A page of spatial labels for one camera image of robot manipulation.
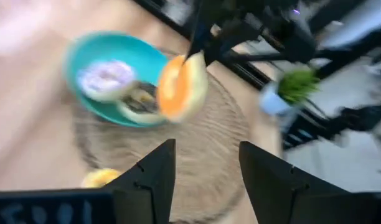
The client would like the cream donut yellow frosting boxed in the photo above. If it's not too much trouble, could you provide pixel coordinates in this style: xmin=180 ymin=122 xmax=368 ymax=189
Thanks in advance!
xmin=81 ymin=167 xmax=123 ymax=189

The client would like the coral pink frosted donut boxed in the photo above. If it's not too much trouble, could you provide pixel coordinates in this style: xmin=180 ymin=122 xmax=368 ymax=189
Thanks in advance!
xmin=156 ymin=51 xmax=209 ymax=123

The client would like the small green potted plant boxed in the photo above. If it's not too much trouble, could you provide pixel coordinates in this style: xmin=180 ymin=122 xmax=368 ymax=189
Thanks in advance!
xmin=259 ymin=68 xmax=321 ymax=132

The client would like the pale lilac frosted donut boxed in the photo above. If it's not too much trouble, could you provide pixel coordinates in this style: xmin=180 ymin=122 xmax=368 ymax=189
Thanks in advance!
xmin=77 ymin=59 xmax=137 ymax=104

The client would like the teal green plate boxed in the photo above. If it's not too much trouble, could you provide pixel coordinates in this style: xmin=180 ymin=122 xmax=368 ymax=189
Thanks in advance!
xmin=63 ymin=30 xmax=172 ymax=129

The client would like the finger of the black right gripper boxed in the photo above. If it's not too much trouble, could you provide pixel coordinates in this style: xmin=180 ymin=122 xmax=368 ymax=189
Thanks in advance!
xmin=184 ymin=0 xmax=207 ymax=62
xmin=204 ymin=27 xmax=235 ymax=67

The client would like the chocolate sprinkled donut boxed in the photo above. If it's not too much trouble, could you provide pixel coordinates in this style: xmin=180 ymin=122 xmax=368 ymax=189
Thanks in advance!
xmin=117 ymin=81 xmax=166 ymax=125

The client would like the round woven placemat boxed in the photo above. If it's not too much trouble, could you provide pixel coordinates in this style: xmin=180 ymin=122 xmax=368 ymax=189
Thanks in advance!
xmin=72 ymin=73 xmax=251 ymax=223

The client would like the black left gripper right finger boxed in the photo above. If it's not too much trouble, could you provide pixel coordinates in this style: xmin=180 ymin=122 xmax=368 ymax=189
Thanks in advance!
xmin=239 ymin=141 xmax=378 ymax=224

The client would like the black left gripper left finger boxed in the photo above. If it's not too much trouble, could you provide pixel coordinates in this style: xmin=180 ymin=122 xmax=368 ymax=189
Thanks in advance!
xmin=103 ymin=139 xmax=177 ymax=224

